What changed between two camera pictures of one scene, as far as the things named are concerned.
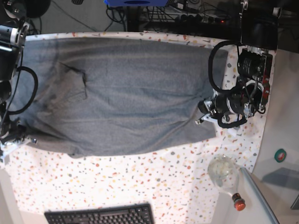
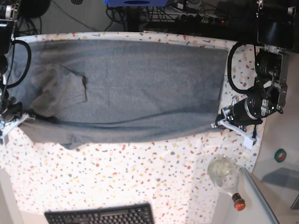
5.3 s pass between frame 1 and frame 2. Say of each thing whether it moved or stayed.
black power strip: stayed
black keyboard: stayed
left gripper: moved
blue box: stayed
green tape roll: stayed
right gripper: moved
